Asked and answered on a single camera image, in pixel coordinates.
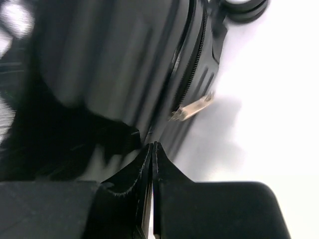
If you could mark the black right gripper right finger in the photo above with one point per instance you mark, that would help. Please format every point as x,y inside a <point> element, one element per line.
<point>184,209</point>

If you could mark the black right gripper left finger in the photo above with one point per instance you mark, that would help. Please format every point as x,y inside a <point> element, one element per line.
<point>118,208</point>

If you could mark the black kids suitcase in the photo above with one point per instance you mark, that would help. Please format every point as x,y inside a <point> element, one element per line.
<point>85,84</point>

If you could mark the gold zipper pull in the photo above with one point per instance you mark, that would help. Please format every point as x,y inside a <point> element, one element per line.
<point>185,112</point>

